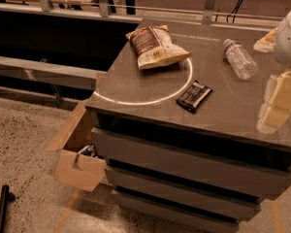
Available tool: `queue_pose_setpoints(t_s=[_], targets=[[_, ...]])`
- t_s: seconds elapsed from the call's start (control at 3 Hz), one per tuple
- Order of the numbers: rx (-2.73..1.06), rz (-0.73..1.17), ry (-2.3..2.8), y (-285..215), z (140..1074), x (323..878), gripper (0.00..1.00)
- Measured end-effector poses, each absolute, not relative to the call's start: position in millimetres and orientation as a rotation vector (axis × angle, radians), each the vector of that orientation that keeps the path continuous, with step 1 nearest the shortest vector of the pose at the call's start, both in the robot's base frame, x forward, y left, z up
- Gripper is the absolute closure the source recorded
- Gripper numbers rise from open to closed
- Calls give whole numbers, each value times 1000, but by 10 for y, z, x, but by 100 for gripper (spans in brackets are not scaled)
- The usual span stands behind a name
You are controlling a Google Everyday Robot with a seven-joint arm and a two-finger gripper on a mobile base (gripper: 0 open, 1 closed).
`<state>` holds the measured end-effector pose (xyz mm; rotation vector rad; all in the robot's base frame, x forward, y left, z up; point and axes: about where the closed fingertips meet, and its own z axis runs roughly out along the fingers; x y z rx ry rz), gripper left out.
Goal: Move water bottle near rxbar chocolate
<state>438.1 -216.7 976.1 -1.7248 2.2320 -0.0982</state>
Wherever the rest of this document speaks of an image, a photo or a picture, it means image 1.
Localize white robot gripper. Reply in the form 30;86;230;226
253;11;291;134

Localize clear plastic water bottle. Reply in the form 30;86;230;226
223;39;258;81

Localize black rxbar chocolate wrapper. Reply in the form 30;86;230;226
176;80;212;114

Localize brown and white chip bag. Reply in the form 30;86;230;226
126;25;191;70

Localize open cardboard box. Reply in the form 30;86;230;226
46;100;109;191

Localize grey metal bench beam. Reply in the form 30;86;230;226
0;56;106;90

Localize black pole on floor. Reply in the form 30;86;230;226
0;184;16;233

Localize black hanging cables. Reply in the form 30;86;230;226
225;0;248;23

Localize metal guard rail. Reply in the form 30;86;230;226
0;0;285;27

